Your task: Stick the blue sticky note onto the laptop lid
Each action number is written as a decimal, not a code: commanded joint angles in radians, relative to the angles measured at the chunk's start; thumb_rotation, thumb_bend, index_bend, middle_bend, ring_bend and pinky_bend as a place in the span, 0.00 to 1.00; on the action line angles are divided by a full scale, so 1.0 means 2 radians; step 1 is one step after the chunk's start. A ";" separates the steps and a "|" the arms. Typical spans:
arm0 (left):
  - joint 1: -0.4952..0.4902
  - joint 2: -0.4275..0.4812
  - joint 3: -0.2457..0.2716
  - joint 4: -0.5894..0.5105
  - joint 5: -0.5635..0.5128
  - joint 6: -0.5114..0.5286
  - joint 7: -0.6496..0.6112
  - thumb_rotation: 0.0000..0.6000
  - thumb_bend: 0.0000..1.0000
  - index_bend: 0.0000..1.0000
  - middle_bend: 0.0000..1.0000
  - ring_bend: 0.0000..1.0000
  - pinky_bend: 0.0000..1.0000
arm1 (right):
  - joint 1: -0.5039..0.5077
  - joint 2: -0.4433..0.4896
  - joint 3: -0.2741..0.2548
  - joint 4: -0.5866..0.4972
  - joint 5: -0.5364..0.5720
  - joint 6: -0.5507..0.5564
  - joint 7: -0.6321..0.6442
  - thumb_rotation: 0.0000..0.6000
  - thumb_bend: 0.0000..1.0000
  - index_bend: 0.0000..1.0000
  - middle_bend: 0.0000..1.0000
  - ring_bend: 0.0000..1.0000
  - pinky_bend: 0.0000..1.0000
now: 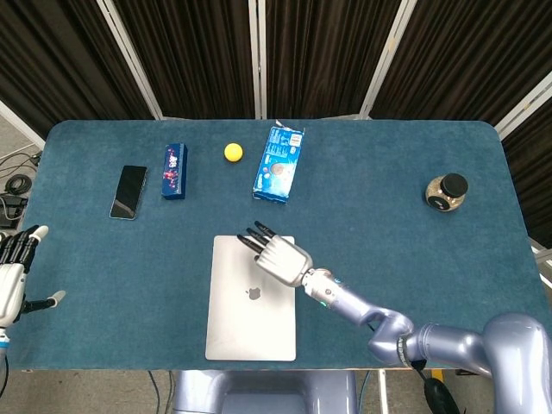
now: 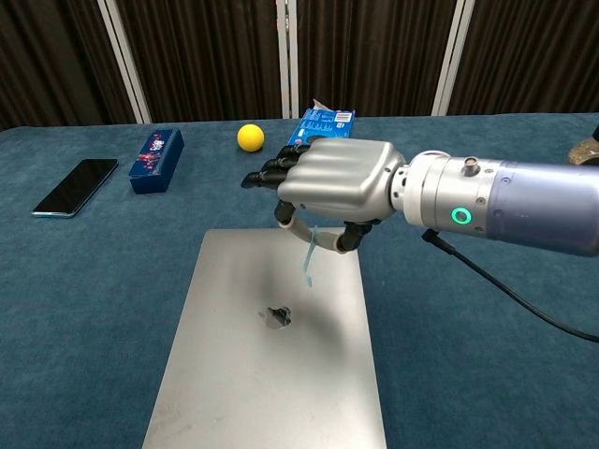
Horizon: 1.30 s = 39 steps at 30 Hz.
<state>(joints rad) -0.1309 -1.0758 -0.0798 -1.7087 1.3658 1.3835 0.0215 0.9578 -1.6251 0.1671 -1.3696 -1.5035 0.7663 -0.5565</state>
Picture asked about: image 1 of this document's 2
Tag black pleated screen panel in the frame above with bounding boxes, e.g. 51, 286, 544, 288
0, 0, 156, 135
369, 0, 552, 127
258, 0, 407, 121
502, 97, 552, 250
110, 0, 260, 121

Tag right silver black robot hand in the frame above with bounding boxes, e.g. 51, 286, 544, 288
236, 220, 313, 288

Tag black smartphone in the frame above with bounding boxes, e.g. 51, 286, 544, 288
109, 165, 148, 222

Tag blue cookie box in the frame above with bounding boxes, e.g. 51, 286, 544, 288
252, 119, 307, 203

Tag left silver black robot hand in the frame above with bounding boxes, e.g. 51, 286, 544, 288
0, 224, 66, 329

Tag blue felt table mat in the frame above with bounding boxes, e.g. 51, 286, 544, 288
7, 119, 543, 372

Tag black floor cables bundle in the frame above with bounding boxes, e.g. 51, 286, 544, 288
0, 146, 42, 229

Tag black shoe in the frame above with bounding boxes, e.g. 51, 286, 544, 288
424, 376, 461, 414

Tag glass jar with black lid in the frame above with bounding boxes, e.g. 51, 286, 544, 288
425, 172, 469, 213

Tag dark blue narrow box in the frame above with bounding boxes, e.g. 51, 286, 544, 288
160, 143, 190, 201

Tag silver laptop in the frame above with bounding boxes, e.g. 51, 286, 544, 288
204, 235, 298, 362

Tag blue-grey robot torso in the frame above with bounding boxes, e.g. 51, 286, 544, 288
172, 369, 359, 414

